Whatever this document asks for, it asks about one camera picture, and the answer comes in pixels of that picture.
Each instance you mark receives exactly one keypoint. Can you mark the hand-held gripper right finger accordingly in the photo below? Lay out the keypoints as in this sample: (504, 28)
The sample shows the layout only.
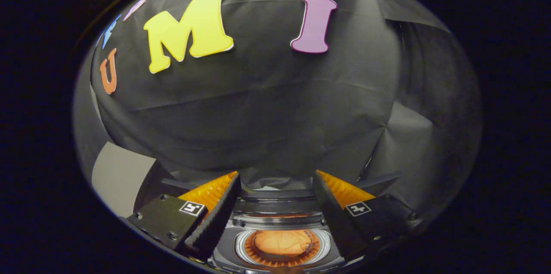
(333, 218)

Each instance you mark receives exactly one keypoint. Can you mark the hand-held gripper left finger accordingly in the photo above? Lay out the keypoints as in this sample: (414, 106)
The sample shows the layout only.
(217, 218)

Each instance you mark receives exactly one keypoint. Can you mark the yellow orange garment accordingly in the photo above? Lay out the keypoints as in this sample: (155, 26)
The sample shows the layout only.
(282, 243)

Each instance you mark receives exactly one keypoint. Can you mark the dark washing machine lid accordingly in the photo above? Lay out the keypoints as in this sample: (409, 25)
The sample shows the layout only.
(275, 203)

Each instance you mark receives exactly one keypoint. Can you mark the grey washing machine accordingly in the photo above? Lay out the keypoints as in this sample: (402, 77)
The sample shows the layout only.
(275, 265)

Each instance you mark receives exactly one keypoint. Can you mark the grey cabinet with dark top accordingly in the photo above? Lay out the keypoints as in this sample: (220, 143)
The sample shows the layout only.
(120, 179)

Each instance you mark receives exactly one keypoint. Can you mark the black backdrop cloth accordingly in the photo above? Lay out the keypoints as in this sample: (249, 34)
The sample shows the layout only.
(258, 115)

